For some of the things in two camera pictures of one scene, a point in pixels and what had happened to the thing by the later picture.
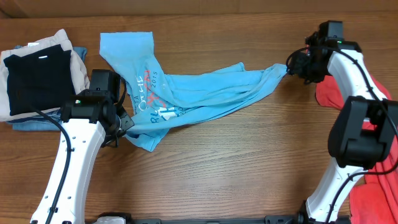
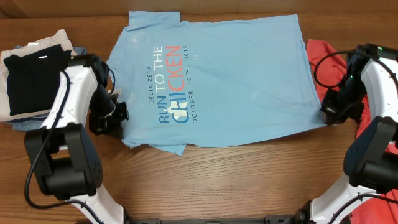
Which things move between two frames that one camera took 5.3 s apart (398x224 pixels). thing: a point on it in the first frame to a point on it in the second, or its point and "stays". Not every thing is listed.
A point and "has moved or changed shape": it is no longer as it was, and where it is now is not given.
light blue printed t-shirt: x=159 y=98 has moved or changed shape
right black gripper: x=293 y=68 to x=336 y=115
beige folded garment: x=80 y=79 stays
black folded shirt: x=38 y=81 stays
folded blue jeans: x=39 y=122 stays
